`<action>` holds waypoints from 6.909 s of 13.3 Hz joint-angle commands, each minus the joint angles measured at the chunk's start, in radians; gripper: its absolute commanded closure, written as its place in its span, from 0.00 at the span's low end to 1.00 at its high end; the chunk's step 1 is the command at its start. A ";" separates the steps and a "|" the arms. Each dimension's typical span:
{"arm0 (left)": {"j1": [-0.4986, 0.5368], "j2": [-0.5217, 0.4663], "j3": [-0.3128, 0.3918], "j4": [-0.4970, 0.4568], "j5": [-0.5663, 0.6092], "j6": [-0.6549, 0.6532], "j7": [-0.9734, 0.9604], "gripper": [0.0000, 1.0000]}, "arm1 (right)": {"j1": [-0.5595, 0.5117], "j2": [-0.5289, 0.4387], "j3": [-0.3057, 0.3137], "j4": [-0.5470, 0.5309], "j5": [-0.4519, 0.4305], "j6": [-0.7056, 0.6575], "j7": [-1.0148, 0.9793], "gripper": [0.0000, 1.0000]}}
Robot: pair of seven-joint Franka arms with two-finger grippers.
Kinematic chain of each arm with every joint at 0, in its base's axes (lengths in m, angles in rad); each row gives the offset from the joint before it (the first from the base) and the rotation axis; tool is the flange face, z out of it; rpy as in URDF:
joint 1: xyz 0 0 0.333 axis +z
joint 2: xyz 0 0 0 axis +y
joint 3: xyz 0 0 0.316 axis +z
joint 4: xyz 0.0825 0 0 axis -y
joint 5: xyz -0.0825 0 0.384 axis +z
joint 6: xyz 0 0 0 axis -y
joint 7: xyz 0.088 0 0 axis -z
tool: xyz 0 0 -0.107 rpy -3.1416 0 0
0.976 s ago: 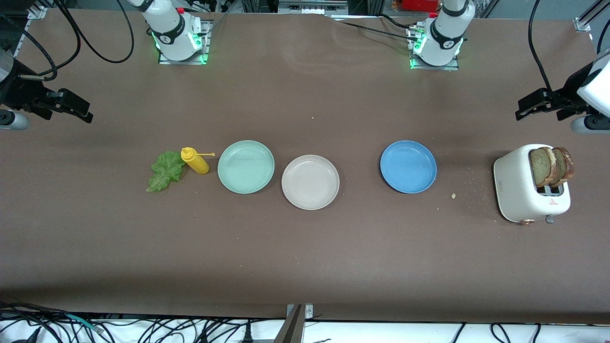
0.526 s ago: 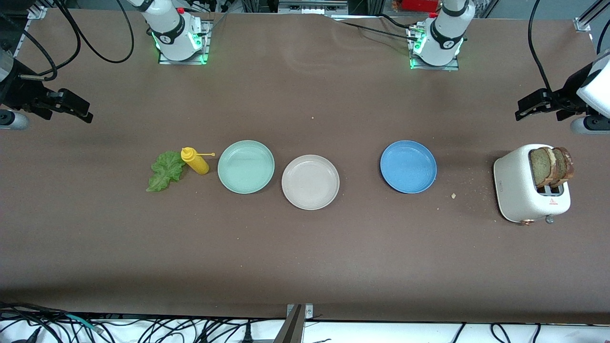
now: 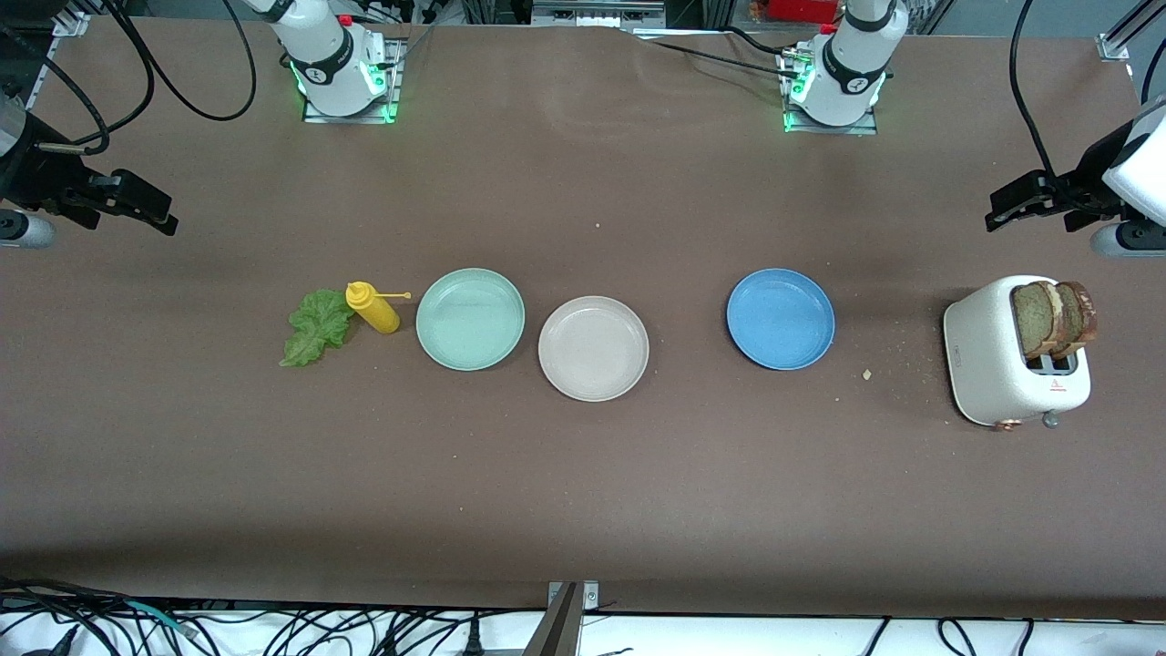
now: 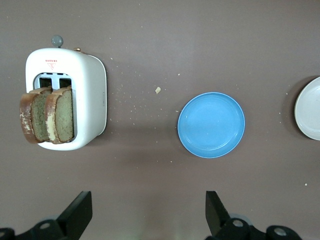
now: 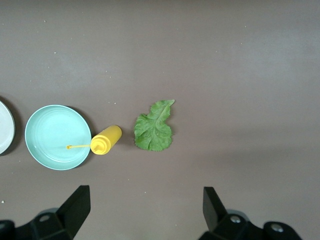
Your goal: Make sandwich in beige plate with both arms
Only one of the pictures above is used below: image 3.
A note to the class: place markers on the mint green plate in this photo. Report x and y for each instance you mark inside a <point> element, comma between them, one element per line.
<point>469,319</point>

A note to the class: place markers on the white two-slot toaster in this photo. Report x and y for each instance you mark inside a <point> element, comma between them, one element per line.
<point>979,355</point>

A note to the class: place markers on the silver metal box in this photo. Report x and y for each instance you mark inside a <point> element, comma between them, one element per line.
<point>597,14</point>

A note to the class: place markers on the small metal bracket plate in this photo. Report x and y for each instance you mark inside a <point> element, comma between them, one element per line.
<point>590,597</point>

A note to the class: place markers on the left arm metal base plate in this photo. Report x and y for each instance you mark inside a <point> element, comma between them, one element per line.
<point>856,129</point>

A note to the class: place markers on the red box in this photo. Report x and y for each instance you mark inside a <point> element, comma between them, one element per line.
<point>802,9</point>

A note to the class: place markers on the copper toaster dial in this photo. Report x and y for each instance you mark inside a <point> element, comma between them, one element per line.
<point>1007,425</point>

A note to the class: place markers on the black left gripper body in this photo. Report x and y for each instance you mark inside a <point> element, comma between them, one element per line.
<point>1090,171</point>

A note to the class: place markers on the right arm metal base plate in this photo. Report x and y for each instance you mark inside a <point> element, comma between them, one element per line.
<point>319,117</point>

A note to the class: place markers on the light crust bread slice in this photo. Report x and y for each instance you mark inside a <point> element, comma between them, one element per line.
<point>1031,319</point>

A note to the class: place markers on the beige plate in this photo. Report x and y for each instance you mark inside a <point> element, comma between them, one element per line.
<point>592,351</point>

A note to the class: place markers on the yellow squeeze bottle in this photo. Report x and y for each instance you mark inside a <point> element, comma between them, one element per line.
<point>378,314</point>

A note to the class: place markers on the aluminium frame corner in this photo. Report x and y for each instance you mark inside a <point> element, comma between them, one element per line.
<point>1116,44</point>
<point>64,25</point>

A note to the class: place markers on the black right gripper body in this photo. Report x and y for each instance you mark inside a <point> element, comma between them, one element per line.
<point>36,176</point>

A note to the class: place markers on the aluminium post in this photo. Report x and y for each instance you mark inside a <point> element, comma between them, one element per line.
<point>556,633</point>

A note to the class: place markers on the dark crust bread slice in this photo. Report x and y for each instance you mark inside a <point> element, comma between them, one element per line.
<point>1082,314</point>

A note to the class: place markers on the blue plate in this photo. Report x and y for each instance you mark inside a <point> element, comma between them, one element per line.
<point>779,319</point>

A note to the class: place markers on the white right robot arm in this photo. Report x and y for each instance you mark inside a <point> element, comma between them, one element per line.
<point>328,55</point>

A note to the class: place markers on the green lettuce leaf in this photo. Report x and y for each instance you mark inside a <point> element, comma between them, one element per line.
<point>314,333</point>

